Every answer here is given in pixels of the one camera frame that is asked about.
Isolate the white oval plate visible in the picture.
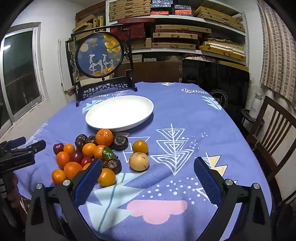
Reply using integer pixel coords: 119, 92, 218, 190
85, 95, 154, 132

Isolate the small black round stand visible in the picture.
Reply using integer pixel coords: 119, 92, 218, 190
240, 108, 265, 131

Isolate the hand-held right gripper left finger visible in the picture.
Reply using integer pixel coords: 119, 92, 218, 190
24, 159, 103, 241

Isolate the large tangerine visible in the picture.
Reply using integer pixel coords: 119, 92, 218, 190
95, 128, 114, 146

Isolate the stack of blue orange boxes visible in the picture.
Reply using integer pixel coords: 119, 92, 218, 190
150, 0, 194, 16

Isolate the stack of red lacquer boxes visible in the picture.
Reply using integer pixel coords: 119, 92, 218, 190
110, 18, 155, 40

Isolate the tangerine with green leaf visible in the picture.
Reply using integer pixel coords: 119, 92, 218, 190
93, 145, 117, 161

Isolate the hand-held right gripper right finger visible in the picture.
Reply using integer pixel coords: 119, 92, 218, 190
194, 157, 272, 241

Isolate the yellow-orange round fruit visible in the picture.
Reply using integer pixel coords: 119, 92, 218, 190
97, 168, 117, 188
132, 140, 149, 155

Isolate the blue printed tablecloth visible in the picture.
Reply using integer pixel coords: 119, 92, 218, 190
14, 81, 274, 241

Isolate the white metal shelf unit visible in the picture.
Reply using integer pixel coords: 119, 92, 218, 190
105, 0, 249, 73

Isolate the tan passion fruit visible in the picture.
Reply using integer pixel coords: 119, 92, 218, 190
129, 152, 150, 171

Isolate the brown wooden chair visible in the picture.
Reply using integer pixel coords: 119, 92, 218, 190
240, 95, 296, 201

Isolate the stack of woven boxes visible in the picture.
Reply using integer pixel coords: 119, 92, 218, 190
109, 0, 152, 22

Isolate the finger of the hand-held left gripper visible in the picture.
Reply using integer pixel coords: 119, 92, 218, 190
24, 140, 47, 154
6, 137, 26, 149

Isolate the checked curtain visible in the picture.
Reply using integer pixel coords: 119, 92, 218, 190
257, 0, 296, 93

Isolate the round embroidered screen on stand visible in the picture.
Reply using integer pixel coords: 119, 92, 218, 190
65, 27, 138, 107

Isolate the window with white frame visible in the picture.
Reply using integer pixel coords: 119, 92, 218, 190
0, 22, 50, 131

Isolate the white thermos jug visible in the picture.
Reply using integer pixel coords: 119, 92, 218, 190
248, 92, 264, 120

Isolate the person's left hand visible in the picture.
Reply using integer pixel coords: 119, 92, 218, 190
6, 173, 21, 210

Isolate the stack of wooden frames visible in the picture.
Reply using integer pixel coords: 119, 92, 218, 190
72, 14, 108, 41

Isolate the stack of flat wooden boxes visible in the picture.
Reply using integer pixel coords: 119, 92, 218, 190
151, 6, 247, 62

